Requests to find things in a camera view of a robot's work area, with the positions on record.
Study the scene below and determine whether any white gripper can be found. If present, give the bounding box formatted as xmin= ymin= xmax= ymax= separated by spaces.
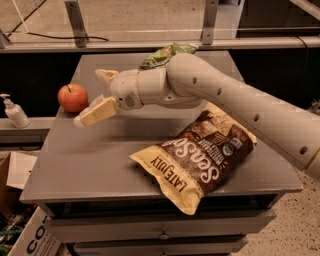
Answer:
xmin=73 ymin=69 xmax=140 ymax=128

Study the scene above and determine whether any red apple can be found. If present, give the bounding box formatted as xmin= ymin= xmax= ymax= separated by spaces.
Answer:
xmin=57 ymin=84 xmax=88 ymax=113

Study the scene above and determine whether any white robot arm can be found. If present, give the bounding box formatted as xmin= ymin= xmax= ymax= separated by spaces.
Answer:
xmin=74 ymin=53 xmax=320 ymax=181

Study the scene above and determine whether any green jalapeno chip bag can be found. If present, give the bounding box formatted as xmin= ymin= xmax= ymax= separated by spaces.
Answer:
xmin=140 ymin=43 xmax=197 ymax=70

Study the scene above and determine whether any brown yellow tortilla chip bag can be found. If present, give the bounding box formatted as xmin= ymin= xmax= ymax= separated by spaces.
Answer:
xmin=130 ymin=103 xmax=257 ymax=215

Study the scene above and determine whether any white pump sanitizer bottle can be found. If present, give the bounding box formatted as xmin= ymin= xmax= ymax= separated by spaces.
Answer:
xmin=0 ymin=94 xmax=30 ymax=128

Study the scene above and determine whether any grey drawer cabinet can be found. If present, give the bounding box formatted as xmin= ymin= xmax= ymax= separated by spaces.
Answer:
xmin=21 ymin=53 xmax=302 ymax=256

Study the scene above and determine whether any open cardboard box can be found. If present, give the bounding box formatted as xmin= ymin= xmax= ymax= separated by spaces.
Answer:
xmin=0 ymin=151 xmax=37 ymax=218

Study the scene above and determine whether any white printed cardboard box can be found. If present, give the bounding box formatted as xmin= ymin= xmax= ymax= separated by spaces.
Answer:
xmin=8 ymin=208 xmax=61 ymax=256

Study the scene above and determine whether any metal railing frame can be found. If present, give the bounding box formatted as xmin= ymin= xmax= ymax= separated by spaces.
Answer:
xmin=1 ymin=0 xmax=320 ymax=53

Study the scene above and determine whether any black cable on floor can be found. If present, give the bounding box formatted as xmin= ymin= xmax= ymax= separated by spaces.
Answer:
xmin=5 ymin=0 xmax=110 ymax=43

